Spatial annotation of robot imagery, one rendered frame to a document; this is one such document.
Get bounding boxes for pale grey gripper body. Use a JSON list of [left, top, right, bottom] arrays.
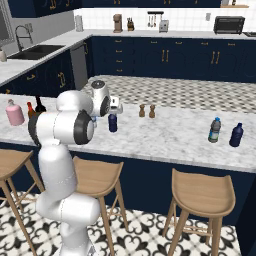
[[110, 102, 125, 116]]

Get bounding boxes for dark blue bottle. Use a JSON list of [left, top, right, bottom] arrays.
[[229, 122, 245, 148], [108, 113, 119, 134]]

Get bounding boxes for grey dishwasher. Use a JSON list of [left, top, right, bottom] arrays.
[[70, 44, 89, 91]]

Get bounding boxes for wooden bar stool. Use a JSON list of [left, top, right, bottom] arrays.
[[162, 167, 237, 256], [72, 155, 130, 256], [0, 148, 46, 256]]

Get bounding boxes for dark blue cupboard run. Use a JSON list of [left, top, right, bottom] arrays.
[[87, 35, 256, 84], [0, 49, 76, 99]]

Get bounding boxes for dark glass wine bottle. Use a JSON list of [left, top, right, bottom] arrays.
[[34, 95, 47, 114]]

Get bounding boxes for dark blue island cabinet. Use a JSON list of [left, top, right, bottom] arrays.
[[0, 142, 256, 234]]

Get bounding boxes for brown knife block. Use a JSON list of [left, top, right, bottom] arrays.
[[126, 17, 136, 32]]

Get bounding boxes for red-capped brown glass bottle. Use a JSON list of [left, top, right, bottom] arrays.
[[26, 101, 38, 120]]

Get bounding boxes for white paper towel roll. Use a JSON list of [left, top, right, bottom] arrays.
[[74, 14, 85, 33]]

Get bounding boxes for silver toaster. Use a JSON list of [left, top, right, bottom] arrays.
[[158, 19, 170, 34]]

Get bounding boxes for black sink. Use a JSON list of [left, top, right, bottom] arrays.
[[7, 44, 66, 61]]

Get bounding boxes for clear plastic bottle blue cap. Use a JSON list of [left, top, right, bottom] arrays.
[[207, 116, 222, 144]]

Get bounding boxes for pink bottle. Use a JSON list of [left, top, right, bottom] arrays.
[[5, 98, 26, 127]]

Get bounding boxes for black sink tap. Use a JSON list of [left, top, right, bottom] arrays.
[[14, 25, 34, 52]]

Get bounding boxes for white soap dispenser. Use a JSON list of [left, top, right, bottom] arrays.
[[0, 46, 8, 63]]

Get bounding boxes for black toaster oven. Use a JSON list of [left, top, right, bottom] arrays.
[[213, 15, 246, 36]]

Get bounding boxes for rail with hanging tools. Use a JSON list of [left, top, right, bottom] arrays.
[[147, 10, 165, 29]]

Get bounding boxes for dark blue wall cupboards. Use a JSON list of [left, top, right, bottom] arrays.
[[7, 0, 222, 19]]

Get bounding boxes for wooden wall shelf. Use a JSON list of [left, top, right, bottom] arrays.
[[219, 0, 250, 9]]

